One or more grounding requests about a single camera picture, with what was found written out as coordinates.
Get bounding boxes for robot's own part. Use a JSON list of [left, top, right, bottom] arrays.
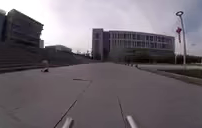
[[126, 115, 139, 128], [61, 116, 74, 128]]

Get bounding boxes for large grey building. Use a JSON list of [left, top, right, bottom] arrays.
[[91, 28, 176, 64]]

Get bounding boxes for low grey kerb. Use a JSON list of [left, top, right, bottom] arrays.
[[135, 65, 202, 90]]

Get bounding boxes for row of dark trees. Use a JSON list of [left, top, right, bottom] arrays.
[[175, 54, 202, 66]]

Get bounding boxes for wide grey stone steps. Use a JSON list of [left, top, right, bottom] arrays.
[[0, 43, 94, 76]]

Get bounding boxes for tall lamp post with ring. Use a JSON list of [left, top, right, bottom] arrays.
[[175, 10, 188, 66]]

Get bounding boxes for grass strip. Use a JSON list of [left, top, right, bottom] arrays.
[[157, 68, 202, 82]]

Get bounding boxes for dark glass-fronted building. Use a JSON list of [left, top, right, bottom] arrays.
[[0, 7, 45, 50]]

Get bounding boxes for grey paved plaza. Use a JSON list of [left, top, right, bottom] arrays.
[[0, 62, 202, 128]]

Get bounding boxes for person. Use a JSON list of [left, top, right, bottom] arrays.
[[40, 59, 51, 73]]

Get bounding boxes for red banner flag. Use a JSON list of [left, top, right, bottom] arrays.
[[175, 26, 183, 44]]

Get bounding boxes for low distant building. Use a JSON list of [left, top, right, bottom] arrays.
[[44, 44, 73, 54]]

